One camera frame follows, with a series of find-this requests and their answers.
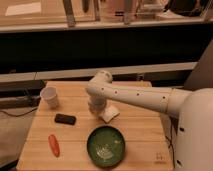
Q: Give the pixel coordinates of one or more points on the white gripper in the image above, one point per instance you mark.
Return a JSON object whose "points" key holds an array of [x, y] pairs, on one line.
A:
{"points": [[97, 105]]}

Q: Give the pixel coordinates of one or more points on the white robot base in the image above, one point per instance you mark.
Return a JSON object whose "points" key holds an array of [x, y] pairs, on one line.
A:
{"points": [[194, 146]]}

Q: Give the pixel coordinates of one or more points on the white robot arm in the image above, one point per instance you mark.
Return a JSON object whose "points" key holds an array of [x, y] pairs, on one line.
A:
{"points": [[164, 100]]}

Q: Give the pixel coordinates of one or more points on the green ceramic bowl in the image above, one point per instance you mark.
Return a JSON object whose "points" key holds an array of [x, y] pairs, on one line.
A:
{"points": [[106, 146]]}

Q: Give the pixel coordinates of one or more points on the black rectangular phone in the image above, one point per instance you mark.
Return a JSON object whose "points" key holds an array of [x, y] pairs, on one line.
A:
{"points": [[65, 119]]}

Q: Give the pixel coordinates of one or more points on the white paper cup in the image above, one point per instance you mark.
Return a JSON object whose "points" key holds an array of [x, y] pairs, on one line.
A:
{"points": [[49, 95]]}

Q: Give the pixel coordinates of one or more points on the orange carrot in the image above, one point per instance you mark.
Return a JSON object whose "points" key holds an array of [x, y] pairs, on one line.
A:
{"points": [[54, 145]]}

